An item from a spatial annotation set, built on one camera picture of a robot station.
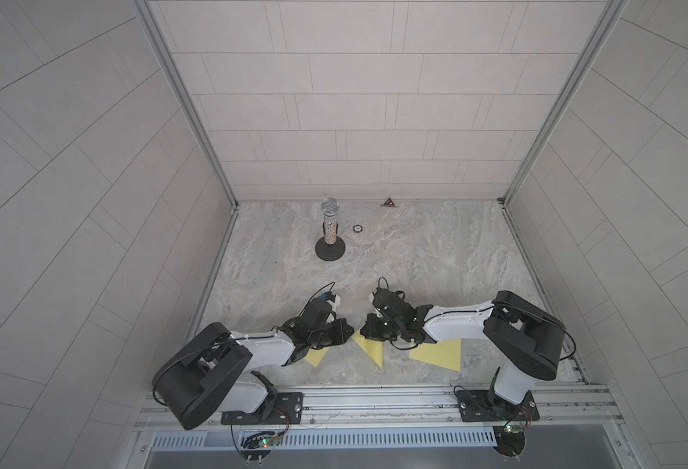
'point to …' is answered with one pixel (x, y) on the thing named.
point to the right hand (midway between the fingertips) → (359, 335)
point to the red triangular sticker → (388, 202)
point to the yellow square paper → (373, 347)
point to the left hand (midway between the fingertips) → (357, 330)
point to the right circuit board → (509, 441)
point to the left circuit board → (258, 446)
